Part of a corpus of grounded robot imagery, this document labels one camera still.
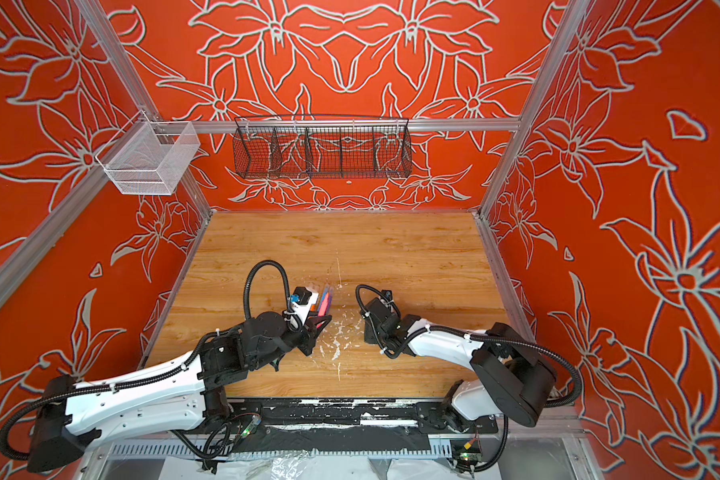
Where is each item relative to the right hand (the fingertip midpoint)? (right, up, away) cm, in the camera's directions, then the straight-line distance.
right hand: (369, 329), depth 88 cm
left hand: (-11, +9, -18) cm, 23 cm away
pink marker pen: (-12, +11, -21) cm, 26 cm away
